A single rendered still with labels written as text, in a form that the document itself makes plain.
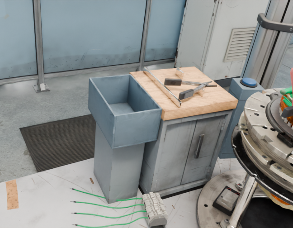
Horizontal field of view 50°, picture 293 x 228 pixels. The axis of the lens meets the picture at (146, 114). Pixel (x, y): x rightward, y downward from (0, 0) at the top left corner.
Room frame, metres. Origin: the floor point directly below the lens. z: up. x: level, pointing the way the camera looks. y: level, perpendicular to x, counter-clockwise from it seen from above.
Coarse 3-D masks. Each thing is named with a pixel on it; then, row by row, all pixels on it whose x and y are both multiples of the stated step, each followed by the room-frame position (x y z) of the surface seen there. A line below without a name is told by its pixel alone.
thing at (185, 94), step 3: (186, 90) 0.61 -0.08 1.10; (189, 90) 0.61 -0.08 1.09; (192, 90) 0.61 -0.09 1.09; (180, 93) 0.59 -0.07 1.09; (183, 93) 0.59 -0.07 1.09; (186, 93) 0.60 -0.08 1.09; (189, 93) 0.61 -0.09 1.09; (192, 93) 0.61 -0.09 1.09; (180, 96) 0.59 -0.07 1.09; (183, 96) 0.59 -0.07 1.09; (186, 96) 0.60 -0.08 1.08; (189, 96) 0.61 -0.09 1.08; (180, 99) 0.59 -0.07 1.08
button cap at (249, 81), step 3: (243, 78) 0.84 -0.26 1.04; (246, 78) 0.84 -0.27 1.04; (249, 78) 0.84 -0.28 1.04; (243, 81) 0.82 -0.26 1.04; (246, 81) 0.82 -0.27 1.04; (249, 81) 0.82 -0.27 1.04; (252, 81) 0.82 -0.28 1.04; (255, 81) 0.83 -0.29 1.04; (246, 84) 0.81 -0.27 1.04; (249, 84) 0.81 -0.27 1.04; (252, 84) 0.81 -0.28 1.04; (255, 84) 0.82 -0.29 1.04
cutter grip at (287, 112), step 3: (285, 108) 0.44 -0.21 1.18; (288, 108) 0.44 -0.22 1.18; (291, 108) 0.44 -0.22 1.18; (285, 111) 0.43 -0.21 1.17; (288, 111) 0.43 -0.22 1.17; (291, 111) 0.44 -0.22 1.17; (282, 114) 0.44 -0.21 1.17; (285, 114) 0.43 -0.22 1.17; (288, 114) 0.44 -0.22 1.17; (291, 114) 0.44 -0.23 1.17; (285, 117) 0.43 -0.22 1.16
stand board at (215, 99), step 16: (144, 80) 0.69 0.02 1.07; (160, 80) 0.70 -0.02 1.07; (192, 80) 0.73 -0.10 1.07; (208, 80) 0.74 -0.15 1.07; (160, 96) 0.62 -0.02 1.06; (176, 96) 0.63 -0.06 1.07; (192, 96) 0.64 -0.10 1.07; (208, 96) 0.65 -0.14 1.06; (224, 96) 0.67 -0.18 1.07; (176, 112) 0.57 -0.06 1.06; (192, 112) 0.59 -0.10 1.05; (208, 112) 0.62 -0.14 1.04
